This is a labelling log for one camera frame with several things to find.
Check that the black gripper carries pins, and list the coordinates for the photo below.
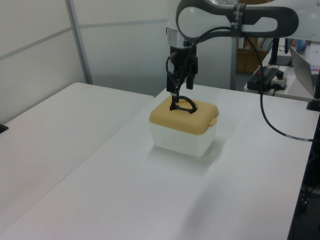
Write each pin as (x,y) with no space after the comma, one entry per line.
(183,57)

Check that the tan tool case lid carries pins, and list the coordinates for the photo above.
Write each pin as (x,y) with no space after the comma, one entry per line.
(185,120)

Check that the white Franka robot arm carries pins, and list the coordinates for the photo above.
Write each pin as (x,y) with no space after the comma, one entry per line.
(200,15)

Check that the white plastic tool case base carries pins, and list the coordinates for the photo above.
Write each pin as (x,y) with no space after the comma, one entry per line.
(180,140)

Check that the black control box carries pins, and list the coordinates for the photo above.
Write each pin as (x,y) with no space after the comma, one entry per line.
(260,80)

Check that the emergency stop button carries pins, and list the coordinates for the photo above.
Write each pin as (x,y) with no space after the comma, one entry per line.
(281,80)

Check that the black monitor stand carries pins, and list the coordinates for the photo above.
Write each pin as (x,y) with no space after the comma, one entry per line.
(277,53)

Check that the white side desk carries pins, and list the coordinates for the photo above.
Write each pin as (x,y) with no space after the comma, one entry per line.
(292,90)

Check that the grey laptop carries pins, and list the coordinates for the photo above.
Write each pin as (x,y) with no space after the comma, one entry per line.
(301,70)

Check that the grey partition post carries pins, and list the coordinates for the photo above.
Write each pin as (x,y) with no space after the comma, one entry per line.
(80,40)

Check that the black desk clamp mount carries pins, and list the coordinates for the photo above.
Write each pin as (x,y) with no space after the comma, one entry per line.
(315,100)

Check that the black table frame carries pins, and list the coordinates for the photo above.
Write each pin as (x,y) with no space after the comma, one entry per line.
(308,190)

